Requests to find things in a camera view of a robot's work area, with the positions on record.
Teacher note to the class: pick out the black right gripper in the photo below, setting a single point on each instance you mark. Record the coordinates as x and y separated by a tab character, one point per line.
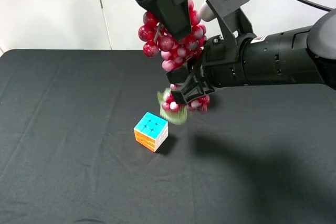
222	66

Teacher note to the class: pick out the red artificial grape bunch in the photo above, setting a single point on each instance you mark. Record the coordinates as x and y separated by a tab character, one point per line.
158	41

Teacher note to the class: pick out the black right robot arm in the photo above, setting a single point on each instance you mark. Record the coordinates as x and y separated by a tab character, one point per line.
301	56

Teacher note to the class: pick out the multicoloured puzzle cube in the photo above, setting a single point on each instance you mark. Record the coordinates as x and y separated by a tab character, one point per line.
151	131

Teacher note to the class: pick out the black tablecloth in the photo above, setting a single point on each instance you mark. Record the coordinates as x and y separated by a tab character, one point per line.
68	152

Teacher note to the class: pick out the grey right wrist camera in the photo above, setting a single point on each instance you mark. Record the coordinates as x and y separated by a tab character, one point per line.
230	18

